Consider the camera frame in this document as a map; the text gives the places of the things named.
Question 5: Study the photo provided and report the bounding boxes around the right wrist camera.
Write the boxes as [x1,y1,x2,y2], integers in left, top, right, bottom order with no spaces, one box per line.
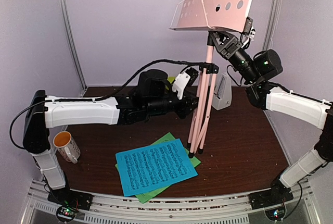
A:
[242,17,256,41]

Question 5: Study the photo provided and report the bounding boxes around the white metronome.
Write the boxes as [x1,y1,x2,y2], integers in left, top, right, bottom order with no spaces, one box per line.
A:
[212,72,232,110]

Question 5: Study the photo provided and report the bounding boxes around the green plastic bowl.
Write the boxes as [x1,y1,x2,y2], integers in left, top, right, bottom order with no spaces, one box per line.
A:
[167,77,175,84]

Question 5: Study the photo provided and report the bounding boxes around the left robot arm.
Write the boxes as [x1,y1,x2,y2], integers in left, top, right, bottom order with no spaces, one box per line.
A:
[23,68,199,205]

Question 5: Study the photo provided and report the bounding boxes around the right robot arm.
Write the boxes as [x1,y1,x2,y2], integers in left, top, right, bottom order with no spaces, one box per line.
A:
[209,31,332,204]

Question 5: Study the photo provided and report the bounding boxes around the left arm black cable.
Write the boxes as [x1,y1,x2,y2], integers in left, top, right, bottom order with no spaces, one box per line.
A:
[9,58,202,152]

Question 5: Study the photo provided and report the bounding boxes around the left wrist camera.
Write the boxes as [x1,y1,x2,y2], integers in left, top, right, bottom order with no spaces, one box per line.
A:
[172,67,199,100]

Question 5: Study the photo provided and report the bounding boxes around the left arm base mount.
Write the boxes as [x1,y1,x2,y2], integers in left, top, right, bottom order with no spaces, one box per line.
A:
[44,183,93,223]

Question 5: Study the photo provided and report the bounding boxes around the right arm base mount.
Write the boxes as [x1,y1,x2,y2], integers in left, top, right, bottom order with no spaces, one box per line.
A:
[249,182,293,221]

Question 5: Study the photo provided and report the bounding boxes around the blue sheet music paper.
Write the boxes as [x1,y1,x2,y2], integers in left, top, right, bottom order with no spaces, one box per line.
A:
[115,138,198,197]

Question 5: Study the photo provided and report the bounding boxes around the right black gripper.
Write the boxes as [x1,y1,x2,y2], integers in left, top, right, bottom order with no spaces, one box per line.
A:
[208,23,261,84]

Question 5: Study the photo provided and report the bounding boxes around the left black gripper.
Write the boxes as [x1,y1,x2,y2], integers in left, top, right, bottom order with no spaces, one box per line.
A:
[145,84,203,118]

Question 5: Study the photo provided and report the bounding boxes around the aluminium front rail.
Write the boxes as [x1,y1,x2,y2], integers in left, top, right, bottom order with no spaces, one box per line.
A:
[25,178,317,224]

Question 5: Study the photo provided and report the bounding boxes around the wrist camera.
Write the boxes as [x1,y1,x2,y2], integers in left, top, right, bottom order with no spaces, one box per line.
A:
[242,17,256,41]
[172,67,199,100]

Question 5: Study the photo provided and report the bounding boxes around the pink music stand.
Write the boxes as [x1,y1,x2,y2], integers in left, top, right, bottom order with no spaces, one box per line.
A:
[170,0,252,158]

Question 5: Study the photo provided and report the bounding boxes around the white patterned mug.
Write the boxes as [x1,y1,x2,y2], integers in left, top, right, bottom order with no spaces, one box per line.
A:
[53,131,81,164]

